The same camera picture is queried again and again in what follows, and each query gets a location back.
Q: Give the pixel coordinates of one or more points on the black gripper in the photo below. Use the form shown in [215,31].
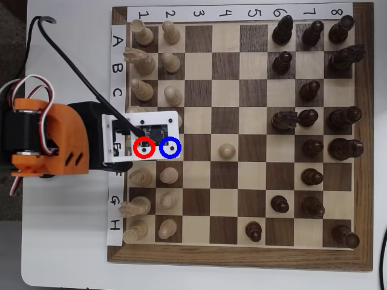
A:
[86,113]

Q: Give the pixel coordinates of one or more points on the black and orange robot arm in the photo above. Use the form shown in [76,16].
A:
[66,136]

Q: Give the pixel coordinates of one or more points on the light wooden bishop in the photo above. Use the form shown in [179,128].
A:
[141,177]
[143,90]

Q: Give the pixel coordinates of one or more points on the light wooden knight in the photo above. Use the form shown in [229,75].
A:
[137,206]
[145,63]

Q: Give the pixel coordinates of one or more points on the light wooden pawn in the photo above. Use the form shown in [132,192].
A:
[169,200]
[171,63]
[226,151]
[167,229]
[168,175]
[180,121]
[171,34]
[173,96]

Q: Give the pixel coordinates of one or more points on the light wooden queen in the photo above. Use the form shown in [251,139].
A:
[134,110]

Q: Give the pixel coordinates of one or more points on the light wooden rook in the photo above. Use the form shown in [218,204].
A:
[144,35]
[136,232]

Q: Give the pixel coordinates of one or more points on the white paper letter strip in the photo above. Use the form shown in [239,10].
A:
[116,80]

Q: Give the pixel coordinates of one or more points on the wooden chessboard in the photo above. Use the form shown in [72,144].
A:
[196,39]

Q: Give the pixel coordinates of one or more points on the dark wooden knight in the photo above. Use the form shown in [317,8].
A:
[341,62]
[282,121]

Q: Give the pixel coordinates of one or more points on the white paper number strip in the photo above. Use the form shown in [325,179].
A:
[211,12]

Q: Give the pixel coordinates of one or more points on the dark wooden bishop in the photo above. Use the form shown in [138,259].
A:
[282,31]

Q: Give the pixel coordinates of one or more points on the dark wooden king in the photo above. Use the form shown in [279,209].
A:
[343,149]

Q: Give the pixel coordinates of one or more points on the dark wooden queen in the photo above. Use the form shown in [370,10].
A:
[341,120]

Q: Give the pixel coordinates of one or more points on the dark wooden rook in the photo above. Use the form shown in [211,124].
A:
[343,235]
[340,31]

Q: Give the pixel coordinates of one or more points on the black camera circuit board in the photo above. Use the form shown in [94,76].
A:
[157,134]

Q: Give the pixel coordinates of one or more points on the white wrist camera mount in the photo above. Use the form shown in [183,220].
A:
[160,117]

